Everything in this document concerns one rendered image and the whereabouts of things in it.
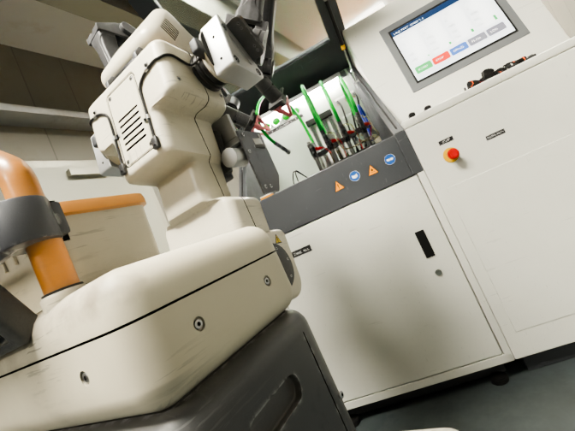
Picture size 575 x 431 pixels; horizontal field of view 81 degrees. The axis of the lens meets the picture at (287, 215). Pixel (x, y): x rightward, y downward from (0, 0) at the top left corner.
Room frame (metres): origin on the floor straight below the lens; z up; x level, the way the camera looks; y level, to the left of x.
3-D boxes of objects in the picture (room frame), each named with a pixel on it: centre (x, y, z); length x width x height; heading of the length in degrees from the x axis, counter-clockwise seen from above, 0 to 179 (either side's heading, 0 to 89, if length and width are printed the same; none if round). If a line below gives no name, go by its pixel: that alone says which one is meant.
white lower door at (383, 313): (1.28, -0.17, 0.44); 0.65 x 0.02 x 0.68; 76
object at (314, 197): (1.30, -0.17, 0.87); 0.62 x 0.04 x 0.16; 76
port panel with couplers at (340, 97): (1.73, -0.52, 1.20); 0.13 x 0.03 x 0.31; 76
